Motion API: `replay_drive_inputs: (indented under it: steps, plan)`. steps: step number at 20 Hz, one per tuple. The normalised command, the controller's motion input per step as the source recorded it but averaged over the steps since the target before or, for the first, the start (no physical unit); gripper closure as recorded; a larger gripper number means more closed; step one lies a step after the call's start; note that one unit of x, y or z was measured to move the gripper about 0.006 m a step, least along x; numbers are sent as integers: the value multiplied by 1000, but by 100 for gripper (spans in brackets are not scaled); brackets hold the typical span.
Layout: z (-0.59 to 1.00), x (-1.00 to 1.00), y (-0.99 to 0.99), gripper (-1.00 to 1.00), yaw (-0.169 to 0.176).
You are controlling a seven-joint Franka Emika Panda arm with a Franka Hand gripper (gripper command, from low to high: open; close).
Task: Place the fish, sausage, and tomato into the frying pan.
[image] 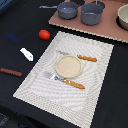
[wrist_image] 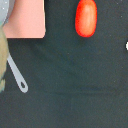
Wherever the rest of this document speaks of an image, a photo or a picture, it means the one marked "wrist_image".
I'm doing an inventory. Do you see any red sausage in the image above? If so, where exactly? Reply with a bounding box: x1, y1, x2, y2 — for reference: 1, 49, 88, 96
75, 0, 97, 37

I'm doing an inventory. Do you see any woven beige placemat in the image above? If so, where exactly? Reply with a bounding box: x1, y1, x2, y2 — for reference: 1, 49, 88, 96
0, 26, 9, 93

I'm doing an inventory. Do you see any grey frying pan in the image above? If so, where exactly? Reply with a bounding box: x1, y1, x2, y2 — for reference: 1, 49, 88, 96
0, 0, 28, 93

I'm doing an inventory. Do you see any pink wooden board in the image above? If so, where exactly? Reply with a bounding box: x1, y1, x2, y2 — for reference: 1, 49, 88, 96
4, 0, 46, 38

